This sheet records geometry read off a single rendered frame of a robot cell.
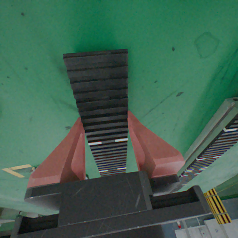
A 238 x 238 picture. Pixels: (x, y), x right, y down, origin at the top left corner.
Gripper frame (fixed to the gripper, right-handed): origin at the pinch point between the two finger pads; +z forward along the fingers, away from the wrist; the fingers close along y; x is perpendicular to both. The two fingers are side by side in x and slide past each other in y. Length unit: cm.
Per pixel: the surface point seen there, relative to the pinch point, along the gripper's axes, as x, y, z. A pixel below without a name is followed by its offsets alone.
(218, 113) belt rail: 4.5, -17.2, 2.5
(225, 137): 7.1, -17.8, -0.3
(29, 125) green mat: 2.6, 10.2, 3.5
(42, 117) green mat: 1.4, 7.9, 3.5
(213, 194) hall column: 547, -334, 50
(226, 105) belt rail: 2.6, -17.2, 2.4
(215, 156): 14.7, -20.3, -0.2
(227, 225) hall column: 550, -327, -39
